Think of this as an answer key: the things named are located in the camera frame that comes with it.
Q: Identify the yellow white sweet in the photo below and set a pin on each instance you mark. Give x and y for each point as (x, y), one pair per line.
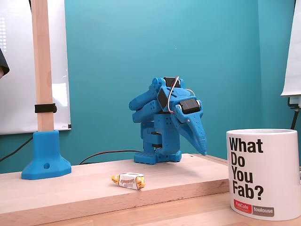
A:
(128, 181)

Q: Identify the white printed mug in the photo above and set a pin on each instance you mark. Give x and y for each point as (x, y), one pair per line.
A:
(277, 164)

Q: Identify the flip chart easel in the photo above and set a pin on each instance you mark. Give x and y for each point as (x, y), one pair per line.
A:
(295, 103)

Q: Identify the white flip chart paper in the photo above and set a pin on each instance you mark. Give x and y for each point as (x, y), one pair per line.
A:
(294, 58)

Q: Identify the pale wooden board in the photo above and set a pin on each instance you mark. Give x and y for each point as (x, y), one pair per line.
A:
(70, 188)

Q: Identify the white projection board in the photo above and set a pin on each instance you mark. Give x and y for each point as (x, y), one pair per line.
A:
(16, 94)

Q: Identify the blue post base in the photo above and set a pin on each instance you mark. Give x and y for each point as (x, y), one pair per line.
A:
(47, 153)

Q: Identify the wooden post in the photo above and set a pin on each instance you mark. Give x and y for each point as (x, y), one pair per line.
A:
(43, 70)

